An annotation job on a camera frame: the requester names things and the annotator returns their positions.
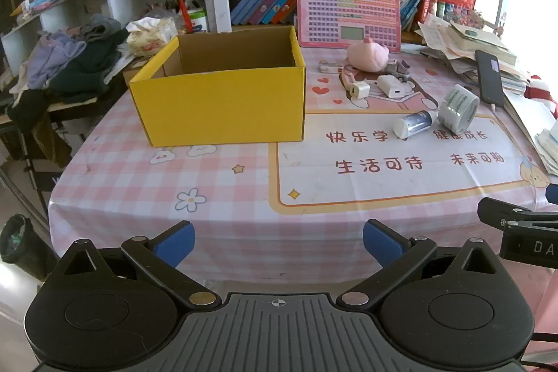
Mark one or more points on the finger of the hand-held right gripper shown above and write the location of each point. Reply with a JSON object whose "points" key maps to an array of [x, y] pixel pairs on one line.
{"points": [[552, 194], [514, 216]]}

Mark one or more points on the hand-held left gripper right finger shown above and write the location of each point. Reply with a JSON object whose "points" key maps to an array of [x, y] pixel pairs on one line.
{"points": [[383, 243]]}

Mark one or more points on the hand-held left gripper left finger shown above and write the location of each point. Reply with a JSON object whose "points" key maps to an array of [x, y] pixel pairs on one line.
{"points": [[176, 243]]}

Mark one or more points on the clear tape roll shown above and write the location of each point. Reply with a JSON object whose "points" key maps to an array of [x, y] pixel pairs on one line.
{"points": [[464, 110]]}

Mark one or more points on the white and blue tube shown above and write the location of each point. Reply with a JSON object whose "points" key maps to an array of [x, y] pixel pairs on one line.
{"points": [[414, 123]]}

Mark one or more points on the yellow cardboard box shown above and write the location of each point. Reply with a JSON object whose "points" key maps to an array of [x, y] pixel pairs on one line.
{"points": [[218, 106]]}

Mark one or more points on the small white plug charger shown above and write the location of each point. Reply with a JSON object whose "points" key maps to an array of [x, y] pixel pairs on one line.
{"points": [[359, 89]]}

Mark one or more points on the large white charger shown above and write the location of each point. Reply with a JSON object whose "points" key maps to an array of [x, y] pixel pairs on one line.
{"points": [[392, 86]]}

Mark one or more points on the small white pink gadget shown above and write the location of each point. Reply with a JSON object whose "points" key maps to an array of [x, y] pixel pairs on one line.
{"points": [[329, 67]]}

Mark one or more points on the pink plush toy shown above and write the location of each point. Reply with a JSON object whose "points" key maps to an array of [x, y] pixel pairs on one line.
{"points": [[368, 56]]}

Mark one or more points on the pink checked printed tablecloth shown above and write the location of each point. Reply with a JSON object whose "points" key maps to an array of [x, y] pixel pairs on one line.
{"points": [[174, 171]]}

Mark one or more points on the loose white paper sheets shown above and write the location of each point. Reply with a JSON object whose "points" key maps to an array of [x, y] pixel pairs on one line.
{"points": [[529, 123]]}

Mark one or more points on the black smartphone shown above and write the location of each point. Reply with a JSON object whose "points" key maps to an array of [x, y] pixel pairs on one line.
{"points": [[490, 80]]}

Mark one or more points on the black trash bin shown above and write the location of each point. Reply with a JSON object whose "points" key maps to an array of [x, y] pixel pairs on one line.
{"points": [[19, 243]]}

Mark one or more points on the stack of books and papers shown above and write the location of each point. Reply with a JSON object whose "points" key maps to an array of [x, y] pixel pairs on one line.
{"points": [[453, 38]]}

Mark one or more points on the pile of clothes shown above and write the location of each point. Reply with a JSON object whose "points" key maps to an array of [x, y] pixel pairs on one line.
{"points": [[78, 62]]}

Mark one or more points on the tissue pack in plastic bag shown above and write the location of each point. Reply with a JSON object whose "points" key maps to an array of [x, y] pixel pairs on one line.
{"points": [[148, 36]]}

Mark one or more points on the green white pen holder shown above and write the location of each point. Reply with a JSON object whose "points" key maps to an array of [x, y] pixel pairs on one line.
{"points": [[198, 23]]}

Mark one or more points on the red and white pen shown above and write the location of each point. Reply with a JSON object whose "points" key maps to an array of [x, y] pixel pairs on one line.
{"points": [[185, 12]]}

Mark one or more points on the pink learning board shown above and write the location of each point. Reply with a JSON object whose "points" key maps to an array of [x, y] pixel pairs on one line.
{"points": [[344, 10]]}

